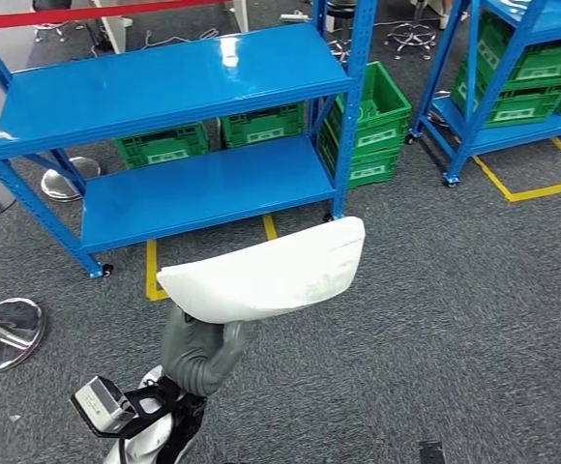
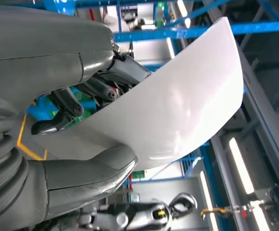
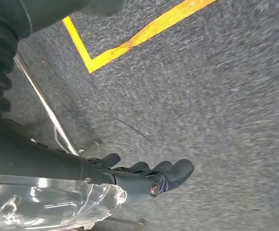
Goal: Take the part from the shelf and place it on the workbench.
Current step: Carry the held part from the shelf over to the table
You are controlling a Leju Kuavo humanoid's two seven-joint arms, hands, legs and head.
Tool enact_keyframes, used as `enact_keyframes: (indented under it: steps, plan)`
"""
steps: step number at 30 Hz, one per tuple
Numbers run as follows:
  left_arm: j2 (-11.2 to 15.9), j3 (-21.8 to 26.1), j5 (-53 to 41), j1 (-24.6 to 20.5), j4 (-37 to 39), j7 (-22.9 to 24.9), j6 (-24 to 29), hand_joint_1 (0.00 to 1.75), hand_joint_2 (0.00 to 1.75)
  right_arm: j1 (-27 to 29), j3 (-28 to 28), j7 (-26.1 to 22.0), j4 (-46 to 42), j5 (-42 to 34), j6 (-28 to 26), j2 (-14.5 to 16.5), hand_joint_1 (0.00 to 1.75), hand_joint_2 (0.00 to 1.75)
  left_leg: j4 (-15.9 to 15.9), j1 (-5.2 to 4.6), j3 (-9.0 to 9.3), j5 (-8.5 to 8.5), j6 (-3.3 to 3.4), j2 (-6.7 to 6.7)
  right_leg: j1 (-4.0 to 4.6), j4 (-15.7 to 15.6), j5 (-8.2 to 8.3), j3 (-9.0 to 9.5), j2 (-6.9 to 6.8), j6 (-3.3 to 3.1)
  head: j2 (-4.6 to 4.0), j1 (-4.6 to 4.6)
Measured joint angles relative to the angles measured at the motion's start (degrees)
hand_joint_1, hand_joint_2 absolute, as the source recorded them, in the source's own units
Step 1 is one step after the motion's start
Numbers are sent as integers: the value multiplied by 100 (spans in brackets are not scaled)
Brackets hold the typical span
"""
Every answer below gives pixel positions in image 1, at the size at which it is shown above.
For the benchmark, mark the red barrier belt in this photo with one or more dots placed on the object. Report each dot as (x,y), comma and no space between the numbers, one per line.
(67,14)

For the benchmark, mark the black seat chrome stool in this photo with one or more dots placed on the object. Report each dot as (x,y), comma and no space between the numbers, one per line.
(51,19)
(413,32)
(341,9)

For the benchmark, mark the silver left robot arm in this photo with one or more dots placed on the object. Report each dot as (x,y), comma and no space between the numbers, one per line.
(150,442)

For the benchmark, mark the blue metal shelf rack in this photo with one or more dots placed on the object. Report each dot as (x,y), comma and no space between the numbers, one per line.
(188,192)
(517,131)

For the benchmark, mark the white desk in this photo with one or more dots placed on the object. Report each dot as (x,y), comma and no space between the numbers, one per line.
(116,29)

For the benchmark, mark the white plastic car part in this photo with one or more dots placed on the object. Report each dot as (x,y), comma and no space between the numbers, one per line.
(271,275)

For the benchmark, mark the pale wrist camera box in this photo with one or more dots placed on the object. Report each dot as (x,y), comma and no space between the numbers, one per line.
(99,403)

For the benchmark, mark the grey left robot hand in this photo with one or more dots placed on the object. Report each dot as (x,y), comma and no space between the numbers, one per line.
(198,358)

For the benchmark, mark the chrome stanchion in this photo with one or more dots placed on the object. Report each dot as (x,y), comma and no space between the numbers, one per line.
(14,326)

